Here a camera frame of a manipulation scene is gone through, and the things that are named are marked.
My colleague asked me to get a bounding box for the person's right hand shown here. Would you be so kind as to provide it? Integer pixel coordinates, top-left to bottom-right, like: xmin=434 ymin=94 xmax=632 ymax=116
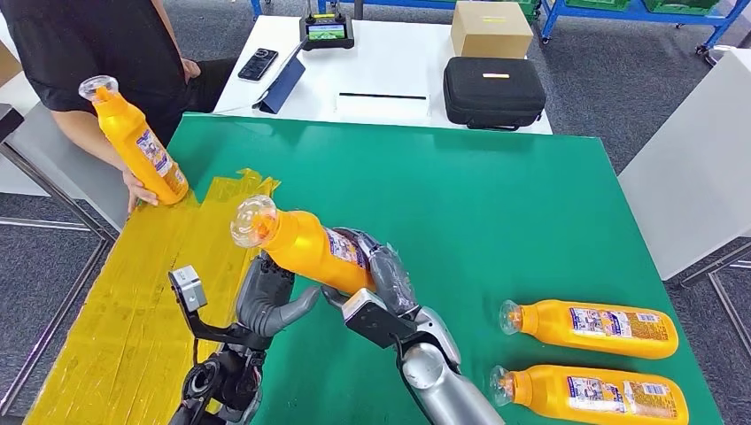
xmin=121 ymin=168 xmax=160 ymax=213

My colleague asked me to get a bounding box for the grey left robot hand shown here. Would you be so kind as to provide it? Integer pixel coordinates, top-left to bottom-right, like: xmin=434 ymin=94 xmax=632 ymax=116
xmin=236 ymin=251 xmax=322 ymax=340

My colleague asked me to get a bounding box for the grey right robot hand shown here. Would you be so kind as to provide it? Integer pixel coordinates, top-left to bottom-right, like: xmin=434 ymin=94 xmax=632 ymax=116
xmin=321 ymin=227 xmax=419 ymax=318

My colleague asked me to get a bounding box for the orange bottle with clear cap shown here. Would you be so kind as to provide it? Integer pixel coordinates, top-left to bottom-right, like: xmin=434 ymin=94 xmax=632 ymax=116
xmin=77 ymin=74 xmax=190 ymax=206
xmin=229 ymin=194 xmax=380 ymax=296
xmin=490 ymin=364 xmax=691 ymax=425
xmin=499 ymin=298 xmax=680 ymax=360

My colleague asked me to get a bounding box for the black smartphone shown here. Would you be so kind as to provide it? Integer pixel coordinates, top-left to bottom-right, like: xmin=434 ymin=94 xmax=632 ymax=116
xmin=237 ymin=48 xmax=280 ymax=82

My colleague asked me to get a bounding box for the yellow tape patch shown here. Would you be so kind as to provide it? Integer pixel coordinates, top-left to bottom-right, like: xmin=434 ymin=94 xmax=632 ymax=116
xmin=23 ymin=168 xmax=283 ymax=425

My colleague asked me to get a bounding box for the tablet with blue cover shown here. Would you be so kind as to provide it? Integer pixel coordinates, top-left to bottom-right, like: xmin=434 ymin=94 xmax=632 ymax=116
xmin=252 ymin=39 xmax=307 ymax=115

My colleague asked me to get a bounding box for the person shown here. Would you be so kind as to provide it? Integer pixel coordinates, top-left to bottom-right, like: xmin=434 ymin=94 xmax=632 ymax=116
xmin=0 ymin=0 xmax=236 ymax=213

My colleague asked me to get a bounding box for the black remote controller with screen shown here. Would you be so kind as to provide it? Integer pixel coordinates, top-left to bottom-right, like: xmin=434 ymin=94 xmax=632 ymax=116
xmin=298 ymin=0 xmax=355 ymax=51

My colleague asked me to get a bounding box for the black board edge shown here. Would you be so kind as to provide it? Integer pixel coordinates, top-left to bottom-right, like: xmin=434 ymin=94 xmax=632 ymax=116
xmin=0 ymin=104 xmax=25 ymax=145

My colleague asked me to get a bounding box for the thin black strip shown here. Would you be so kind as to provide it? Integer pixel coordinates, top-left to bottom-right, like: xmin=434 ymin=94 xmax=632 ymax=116
xmin=338 ymin=91 xmax=428 ymax=101

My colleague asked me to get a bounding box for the brown cardboard piece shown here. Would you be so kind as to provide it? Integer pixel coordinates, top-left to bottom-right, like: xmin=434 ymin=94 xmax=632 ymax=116
xmin=0 ymin=41 xmax=23 ymax=89

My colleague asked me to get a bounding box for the black zippered carry case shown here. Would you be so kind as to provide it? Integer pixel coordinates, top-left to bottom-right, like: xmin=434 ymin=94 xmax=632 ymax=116
xmin=443 ymin=56 xmax=547 ymax=131

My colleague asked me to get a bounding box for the blue metal shelf rack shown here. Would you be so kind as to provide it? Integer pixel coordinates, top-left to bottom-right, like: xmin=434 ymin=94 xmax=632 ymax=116
xmin=251 ymin=0 xmax=459 ymax=18
xmin=539 ymin=0 xmax=751 ymax=57

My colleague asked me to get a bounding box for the brown cardboard box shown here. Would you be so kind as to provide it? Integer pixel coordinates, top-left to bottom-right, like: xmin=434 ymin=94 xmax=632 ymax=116
xmin=450 ymin=1 xmax=534 ymax=60

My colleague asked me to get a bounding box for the white side table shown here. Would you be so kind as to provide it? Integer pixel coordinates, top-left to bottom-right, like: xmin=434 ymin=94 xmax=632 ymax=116
xmin=617 ymin=48 xmax=751 ymax=356

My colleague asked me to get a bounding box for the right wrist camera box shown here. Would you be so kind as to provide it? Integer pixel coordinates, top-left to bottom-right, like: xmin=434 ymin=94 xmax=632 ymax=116
xmin=342 ymin=288 xmax=419 ymax=350

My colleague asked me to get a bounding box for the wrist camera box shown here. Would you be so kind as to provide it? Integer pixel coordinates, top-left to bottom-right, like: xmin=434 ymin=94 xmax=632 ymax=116
xmin=342 ymin=288 xmax=419 ymax=350
xmin=168 ymin=265 xmax=208 ymax=313

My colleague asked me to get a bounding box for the metal table frame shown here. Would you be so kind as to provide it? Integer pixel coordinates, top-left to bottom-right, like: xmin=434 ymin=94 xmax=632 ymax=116
xmin=0 ymin=142 xmax=119 ymax=414

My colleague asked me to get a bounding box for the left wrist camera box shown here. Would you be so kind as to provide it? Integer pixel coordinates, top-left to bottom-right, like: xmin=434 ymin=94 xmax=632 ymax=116
xmin=168 ymin=265 xmax=208 ymax=313

